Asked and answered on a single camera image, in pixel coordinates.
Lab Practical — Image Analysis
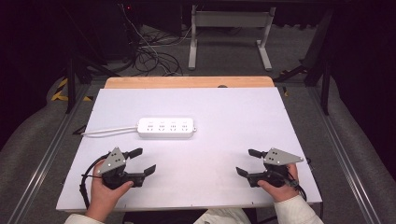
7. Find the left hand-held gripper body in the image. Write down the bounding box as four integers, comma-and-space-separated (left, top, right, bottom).
97, 147, 146, 190

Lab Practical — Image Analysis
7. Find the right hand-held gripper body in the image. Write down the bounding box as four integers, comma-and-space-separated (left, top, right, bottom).
248, 147, 304, 189

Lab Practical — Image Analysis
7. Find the person's right hand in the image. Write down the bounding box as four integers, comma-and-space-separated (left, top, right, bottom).
257, 163, 301, 203

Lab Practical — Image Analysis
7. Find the person's left hand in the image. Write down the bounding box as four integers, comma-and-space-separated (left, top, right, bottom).
85, 160, 135, 223

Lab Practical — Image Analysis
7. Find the white power strip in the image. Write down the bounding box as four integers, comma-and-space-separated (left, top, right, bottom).
136, 117, 198, 140

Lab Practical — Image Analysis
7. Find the person's light clothing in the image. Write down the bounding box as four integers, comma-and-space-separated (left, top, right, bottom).
192, 207, 252, 224

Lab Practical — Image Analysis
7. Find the yellow black hazard tape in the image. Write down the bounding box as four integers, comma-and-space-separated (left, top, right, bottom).
50, 77, 94, 103

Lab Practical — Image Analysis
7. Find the black metal stand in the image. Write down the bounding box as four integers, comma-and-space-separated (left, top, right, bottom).
273, 7, 335, 117
60, 4, 121, 115

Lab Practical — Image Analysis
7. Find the white power strip cable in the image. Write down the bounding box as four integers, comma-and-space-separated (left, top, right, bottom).
80, 125, 140, 138

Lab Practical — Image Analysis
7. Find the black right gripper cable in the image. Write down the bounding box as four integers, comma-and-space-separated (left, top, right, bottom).
286, 157, 313, 203

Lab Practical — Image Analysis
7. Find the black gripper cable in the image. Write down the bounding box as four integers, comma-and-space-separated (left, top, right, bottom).
286, 157, 313, 203
78, 153, 110, 210

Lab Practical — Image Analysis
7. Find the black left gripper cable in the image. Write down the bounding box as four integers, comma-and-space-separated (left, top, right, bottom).
78, 153, 110, 210

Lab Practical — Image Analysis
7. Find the metal floor rail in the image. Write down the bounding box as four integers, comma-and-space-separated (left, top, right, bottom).
306, 83, 383, 224
6, 83, 92, 224

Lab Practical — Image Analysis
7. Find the tangle of floor cables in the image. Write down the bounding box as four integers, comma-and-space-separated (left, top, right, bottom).
119, 2, 191, 77

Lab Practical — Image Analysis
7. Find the white metal desk frame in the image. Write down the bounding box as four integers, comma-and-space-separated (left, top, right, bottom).
188, 4, 277, 72

